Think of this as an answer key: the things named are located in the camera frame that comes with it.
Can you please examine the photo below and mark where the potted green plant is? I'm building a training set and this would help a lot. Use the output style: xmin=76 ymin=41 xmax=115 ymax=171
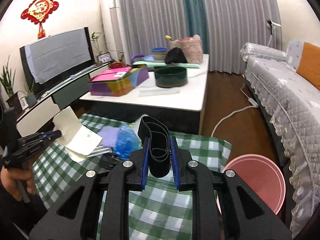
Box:
xmin=1 ymin=56 xmax=22 ymax=117

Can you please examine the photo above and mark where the light green rolled mat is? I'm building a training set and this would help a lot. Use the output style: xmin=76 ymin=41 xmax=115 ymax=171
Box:
xmin=132 ymin=61 xmax=200 ymax=69

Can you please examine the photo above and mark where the small photo frame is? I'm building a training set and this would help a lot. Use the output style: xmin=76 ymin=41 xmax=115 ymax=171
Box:
xmin=97 ymin=52 xmax=113 ymax=64

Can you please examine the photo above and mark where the black hat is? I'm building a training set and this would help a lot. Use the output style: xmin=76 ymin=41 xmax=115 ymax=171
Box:
xmin=164 ymin=47 xmax=188 ymax=64

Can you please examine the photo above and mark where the pink quilted basket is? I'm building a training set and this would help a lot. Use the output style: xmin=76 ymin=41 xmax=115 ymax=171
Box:
xmin=171 ymin=34 xmax=203 ymax=64

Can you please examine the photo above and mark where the white TV cabinet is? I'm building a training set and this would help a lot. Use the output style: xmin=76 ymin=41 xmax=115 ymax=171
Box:
xmin=16 ymin=64 xmax=108 ymax=137

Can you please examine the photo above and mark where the colourful tin box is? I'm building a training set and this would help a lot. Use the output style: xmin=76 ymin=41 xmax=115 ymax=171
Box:
xmin=87 ymin=64 xmax=149 ymax=96

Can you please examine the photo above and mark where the pink trash bin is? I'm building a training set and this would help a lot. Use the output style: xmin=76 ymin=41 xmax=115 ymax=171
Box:
xmin=223 ymin=154 xmax=286 ymax=215

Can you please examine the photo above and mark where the television with grey cover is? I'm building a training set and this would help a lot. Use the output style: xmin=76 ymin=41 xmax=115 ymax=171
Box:
xmin=20 ymin=27 xmax=95 ymax=96

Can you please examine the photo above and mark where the blue plastic bag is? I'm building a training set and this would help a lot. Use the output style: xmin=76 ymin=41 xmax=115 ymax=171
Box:
xmin=114 ymin=124 xmax=141 ymax=160

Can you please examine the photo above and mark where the grey pleated curtain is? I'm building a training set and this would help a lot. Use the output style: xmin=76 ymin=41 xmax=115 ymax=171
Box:
xmin=120 ymin=0 xmax=282 ymax=74

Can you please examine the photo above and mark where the stack of coloured bowls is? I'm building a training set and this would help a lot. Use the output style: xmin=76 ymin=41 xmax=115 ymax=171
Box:
xmin=151 ymin=47 xmax=168 ymax=61

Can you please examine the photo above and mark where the small potted plant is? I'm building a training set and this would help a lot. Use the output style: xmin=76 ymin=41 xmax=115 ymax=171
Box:
xmin=22 ymin=81 xmax=37 ymax=108

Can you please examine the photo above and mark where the white top coffee table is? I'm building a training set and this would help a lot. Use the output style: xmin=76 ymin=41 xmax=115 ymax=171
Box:
xmin=79 ymin=53 xmax=210 ymax=136

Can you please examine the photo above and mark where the white standing air conditioner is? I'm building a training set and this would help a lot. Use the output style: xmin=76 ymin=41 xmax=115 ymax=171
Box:
xmin=100 ymin=0 xmax=127 ymax=61

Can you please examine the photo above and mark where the black elastic band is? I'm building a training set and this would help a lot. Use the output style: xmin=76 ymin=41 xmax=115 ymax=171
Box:
xmin=138 ymin=116 xmax=171 ymax=178

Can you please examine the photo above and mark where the green white checkered tablecloth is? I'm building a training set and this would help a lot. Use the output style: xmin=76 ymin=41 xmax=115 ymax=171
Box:
xmin=32 ymin=113 xmax=233 ymax=240

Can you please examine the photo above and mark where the orange cushion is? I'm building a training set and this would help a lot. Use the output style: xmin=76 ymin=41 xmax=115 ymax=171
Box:
xmin=296 ymin=42 xmax=320 ymax=89

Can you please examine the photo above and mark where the white power strip cable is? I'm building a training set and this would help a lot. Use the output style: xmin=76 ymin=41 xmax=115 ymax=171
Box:
xmin=210 ymin=87 xmax=260 ymax=138

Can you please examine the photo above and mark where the grey quilted sofa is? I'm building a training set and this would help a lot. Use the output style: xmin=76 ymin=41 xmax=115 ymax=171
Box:
xmin=240 ymin=40 xmax=319 ymax=239

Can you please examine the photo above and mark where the red chinese knot decoration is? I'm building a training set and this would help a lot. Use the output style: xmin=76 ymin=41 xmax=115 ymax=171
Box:
xmin=21 ymin=0 xmax=59 ymax=40

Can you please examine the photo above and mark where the person's left hand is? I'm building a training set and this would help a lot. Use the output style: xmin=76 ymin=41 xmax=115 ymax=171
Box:
xmin=1 ymin=166 xmax=36 ymax=201

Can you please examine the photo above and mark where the teal curtain panel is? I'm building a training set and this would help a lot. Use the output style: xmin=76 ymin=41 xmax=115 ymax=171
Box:
xmin=183 ymin=0 xmax=209 ymax=54

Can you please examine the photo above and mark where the black crumpled plastic wrapper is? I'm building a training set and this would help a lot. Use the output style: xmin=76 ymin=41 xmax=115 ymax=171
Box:
xmin=99 ymin=153 xmax=123 ymax=171

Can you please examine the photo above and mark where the white paper sheet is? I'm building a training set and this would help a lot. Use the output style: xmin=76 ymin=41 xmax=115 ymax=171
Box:
xmin=53 ymin=106 xmax=102 ymax=163

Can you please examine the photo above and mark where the brown toy animal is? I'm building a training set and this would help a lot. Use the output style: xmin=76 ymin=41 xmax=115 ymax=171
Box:
xmin=109 ymin=61 xmax=126 ymax=69

